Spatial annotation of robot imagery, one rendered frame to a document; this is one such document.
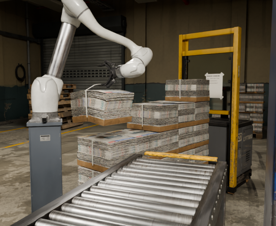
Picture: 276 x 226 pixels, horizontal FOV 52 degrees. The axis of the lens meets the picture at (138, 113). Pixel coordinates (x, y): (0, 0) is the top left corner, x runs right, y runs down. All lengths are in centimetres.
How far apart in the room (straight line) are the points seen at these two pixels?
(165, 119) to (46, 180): 112
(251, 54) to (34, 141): 766
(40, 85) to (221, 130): 233
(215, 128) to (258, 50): 554
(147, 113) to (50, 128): 96
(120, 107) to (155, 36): 745
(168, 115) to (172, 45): 680
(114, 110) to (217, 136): 184
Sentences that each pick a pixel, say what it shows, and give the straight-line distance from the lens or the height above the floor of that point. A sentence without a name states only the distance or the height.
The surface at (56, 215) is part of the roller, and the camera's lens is 102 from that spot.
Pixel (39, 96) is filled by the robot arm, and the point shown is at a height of 116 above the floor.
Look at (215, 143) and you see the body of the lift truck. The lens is 359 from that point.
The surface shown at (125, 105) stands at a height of 108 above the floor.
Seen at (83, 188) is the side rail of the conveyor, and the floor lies 80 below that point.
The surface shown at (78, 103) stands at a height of 109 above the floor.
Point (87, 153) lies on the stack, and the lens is 220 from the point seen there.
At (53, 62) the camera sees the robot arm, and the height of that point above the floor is 138.
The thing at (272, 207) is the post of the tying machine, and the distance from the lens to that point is 21.
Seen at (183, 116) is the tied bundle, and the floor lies 94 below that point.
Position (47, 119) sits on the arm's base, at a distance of 180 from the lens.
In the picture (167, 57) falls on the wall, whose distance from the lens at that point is 919.
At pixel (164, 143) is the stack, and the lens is 248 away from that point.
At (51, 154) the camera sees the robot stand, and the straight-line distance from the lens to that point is 184.
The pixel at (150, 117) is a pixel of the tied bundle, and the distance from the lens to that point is 245.
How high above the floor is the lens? 121
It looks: 5 degrees down
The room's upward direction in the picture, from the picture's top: straight up
